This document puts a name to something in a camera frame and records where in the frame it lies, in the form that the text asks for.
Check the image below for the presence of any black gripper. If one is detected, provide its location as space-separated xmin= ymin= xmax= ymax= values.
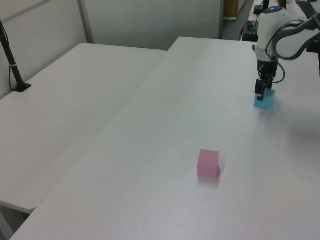
xmin=254 ymin=58 xmax=279 ymax=102

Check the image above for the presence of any blue cube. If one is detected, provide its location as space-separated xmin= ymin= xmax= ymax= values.
xmin=253 ymin=88 xmax=277 ymax=111

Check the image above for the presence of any pink cube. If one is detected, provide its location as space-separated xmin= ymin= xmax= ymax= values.
xmin=197 ymin=148 xmax=221 ymax=179

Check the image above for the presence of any black electronics box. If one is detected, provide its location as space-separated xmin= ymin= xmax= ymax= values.
xmin=243 ymin=32 xmax=259 ymax=42

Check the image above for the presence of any black round-base stand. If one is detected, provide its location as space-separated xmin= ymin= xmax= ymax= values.
xmin=253 ymin=0 xmax=270 ymax=15

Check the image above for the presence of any light wooden cabinet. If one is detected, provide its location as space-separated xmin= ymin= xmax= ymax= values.
xmin=223 ymin=0 xmax=248 ymax=20

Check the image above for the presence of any white adjacent table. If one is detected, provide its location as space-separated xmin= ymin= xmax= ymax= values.
xmin=0 ymin=42 xmax=168 ymax=215

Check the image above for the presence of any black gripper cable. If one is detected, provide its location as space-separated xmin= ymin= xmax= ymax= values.
xmin=273 ymin=61 xmax=287 ymax=85

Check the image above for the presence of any grey metal partition post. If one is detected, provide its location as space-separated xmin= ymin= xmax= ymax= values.
xmin=77 ymin=0 xmax=95 ymax=45
xmin=218 ymin=0 xmax=225 ymax=40

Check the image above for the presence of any black camera stand pole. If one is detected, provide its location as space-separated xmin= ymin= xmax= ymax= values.
xmin=0 ymin=19 xmax=33 ymax=94

